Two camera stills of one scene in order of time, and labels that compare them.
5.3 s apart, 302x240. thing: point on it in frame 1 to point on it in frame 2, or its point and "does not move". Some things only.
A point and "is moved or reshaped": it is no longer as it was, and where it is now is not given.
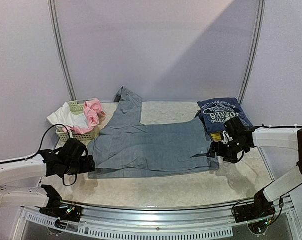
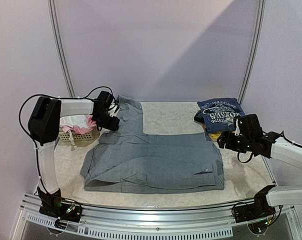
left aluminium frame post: x=60 y=50 does not move
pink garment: x=92 y=109 does not move
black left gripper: x=87 y=165 to x=113 y=126
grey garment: x=119 y=145 is moved or reshaped
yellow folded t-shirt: x=216 y=136 does not move
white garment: x=62 y=115 does not move
